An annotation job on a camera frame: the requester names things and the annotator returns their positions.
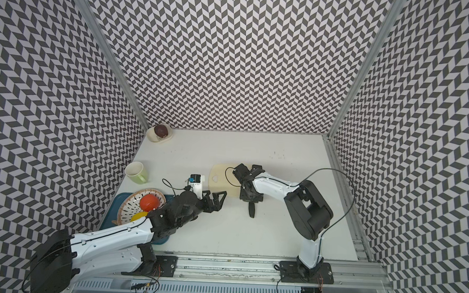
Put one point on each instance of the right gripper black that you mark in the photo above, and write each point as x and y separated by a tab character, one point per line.
243	196

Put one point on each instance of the teal tray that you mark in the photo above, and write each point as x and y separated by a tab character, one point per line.
111	215

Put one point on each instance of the cream small bowl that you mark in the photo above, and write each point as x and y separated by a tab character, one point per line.
154	139

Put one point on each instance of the white woven basket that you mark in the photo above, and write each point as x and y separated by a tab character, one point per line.
131	206

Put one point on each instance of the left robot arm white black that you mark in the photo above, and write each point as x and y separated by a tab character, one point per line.
65	259

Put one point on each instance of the yellow lemon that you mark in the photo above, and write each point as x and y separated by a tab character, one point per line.
139	215

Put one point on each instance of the red tomato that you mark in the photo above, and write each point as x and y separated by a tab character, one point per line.
149	203

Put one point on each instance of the green white mug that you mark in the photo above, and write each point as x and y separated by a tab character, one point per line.
137	173

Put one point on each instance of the cream plastic cutting board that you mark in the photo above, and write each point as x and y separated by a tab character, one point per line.
221	178

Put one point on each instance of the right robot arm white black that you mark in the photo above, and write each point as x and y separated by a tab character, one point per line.
308	209

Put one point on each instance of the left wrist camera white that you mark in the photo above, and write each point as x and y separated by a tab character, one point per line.
196	182

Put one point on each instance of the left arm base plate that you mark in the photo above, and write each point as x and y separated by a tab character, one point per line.
161	266

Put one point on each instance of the dark red plum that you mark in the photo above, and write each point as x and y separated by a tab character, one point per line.
161	131

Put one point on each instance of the aluminium front rail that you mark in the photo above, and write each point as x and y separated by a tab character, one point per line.
246	269

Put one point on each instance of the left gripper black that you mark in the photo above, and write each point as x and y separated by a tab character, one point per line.
217	205

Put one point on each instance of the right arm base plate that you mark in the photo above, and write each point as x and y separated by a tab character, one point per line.
296	272

